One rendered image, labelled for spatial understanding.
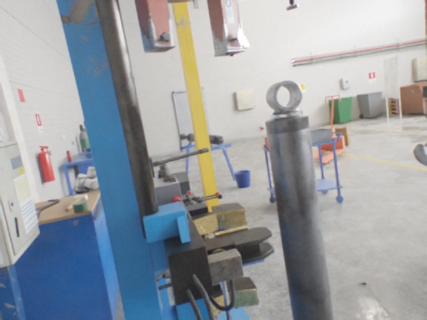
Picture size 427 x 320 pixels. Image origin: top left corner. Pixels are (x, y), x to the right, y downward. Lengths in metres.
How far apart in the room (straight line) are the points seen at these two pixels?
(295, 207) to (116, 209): 0.85
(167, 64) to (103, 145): 11.00
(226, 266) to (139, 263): 0.46
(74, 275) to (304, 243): 1.84
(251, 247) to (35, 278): 1.89
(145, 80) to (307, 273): 10.99
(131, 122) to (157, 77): 10.99
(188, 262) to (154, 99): 11.15
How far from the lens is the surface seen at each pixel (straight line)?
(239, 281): 2.19
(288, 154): 1.67
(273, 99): 1.67
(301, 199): 1.73
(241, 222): 1.92
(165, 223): 1.45
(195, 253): 1.33
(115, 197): 1.57
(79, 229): 2.84
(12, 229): 1.40
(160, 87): 12.36
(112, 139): 1.53
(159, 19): 1.52
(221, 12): 1.72
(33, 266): 2.99
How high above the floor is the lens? 1.61
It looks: 8 degrees down
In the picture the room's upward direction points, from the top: 9 degrees counter-clockwise
